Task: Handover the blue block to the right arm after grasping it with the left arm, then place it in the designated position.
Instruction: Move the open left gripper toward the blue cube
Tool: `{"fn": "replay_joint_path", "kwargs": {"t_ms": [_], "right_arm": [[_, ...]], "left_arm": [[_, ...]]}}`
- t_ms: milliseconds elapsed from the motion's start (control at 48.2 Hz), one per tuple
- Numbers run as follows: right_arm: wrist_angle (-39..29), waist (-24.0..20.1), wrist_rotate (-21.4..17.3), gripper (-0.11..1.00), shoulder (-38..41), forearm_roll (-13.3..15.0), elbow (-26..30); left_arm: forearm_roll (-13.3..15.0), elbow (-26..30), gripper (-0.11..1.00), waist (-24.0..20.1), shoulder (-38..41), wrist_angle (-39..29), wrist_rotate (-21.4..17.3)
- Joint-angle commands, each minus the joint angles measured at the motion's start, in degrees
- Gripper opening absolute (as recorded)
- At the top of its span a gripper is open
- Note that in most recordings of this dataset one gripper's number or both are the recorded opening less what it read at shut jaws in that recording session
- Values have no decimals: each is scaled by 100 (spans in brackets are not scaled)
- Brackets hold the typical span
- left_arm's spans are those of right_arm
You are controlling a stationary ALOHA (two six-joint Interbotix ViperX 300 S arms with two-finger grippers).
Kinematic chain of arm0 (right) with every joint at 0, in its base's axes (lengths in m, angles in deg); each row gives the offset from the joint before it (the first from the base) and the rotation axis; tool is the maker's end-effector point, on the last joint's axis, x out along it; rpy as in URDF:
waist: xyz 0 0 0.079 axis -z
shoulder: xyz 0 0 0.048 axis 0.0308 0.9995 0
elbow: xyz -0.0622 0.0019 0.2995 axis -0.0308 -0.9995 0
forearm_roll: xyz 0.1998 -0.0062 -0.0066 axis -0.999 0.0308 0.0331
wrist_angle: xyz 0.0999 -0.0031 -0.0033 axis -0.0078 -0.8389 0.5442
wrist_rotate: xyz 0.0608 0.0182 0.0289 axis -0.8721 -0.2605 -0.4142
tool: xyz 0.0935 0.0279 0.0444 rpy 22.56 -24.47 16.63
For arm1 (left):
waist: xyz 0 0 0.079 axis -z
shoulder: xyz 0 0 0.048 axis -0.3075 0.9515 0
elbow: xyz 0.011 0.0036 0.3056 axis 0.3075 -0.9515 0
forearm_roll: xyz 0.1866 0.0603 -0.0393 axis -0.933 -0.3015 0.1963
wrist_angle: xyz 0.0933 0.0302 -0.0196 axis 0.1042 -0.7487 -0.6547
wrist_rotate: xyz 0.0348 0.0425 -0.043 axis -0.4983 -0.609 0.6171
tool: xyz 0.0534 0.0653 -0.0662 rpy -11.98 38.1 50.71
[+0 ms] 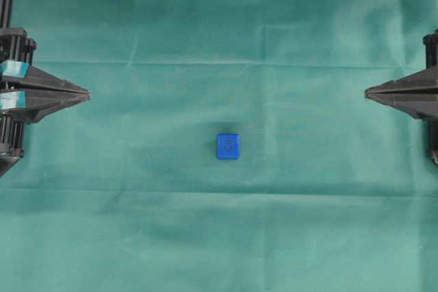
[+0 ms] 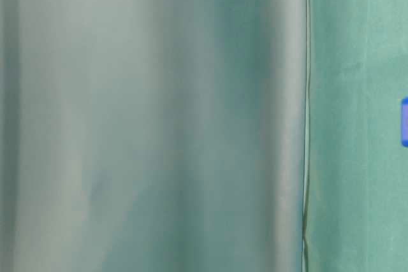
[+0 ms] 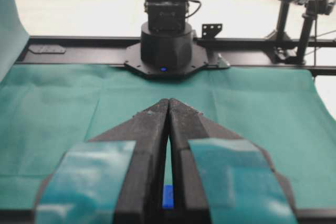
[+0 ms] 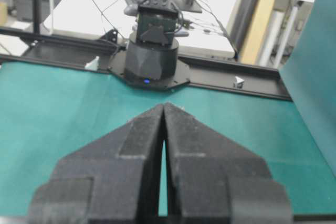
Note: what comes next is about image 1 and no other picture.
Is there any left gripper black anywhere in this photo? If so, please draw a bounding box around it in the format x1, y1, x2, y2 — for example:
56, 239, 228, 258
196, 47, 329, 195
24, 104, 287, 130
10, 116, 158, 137
1, 28, 90, 175

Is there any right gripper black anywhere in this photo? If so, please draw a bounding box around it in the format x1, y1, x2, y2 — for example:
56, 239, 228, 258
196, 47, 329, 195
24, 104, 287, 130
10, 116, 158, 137
365, 30, 437, 165

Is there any blue cube block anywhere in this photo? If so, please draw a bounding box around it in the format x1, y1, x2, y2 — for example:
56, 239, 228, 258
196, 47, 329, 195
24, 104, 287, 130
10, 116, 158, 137
216, 133, 240, 160

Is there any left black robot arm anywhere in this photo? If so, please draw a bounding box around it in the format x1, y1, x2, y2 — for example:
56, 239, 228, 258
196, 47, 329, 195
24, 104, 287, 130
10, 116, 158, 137
1, 0, 90, 175

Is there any green table cloth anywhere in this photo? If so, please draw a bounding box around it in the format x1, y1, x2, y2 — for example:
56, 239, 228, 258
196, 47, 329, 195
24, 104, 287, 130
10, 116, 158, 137
1, 0, 437, 291

